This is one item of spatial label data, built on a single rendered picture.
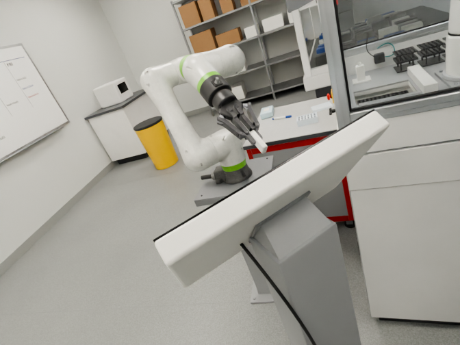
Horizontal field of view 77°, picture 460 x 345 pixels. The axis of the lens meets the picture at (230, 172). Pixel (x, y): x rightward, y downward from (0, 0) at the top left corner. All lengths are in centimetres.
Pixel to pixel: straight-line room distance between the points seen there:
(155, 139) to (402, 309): 324
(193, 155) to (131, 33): 529
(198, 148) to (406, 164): 78
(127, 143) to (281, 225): 437
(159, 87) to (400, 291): 136
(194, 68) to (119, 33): 556
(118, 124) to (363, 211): 410
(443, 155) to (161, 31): 555
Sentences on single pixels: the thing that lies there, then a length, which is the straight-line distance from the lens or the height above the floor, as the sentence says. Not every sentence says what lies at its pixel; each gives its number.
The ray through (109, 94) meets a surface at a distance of 502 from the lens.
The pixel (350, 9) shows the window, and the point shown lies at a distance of 94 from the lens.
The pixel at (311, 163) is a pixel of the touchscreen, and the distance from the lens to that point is 57.
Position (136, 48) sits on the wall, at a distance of 642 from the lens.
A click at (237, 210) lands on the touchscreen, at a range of 50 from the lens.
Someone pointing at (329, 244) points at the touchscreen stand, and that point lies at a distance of 68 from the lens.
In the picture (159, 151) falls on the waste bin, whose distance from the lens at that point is 402.
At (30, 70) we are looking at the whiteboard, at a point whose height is 172.
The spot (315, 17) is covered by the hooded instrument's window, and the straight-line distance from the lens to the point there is 230.
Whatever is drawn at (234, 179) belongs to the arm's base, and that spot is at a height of 81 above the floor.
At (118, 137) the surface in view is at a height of 47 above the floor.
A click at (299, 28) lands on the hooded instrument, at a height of 125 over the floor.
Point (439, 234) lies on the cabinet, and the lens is 130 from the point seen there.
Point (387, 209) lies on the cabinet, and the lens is 119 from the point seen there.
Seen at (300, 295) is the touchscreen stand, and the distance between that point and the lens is 70.
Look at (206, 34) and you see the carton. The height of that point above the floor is 137.
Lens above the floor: 146
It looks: 26 degrees down
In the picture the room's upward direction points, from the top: 21 degrees counter-clockwise
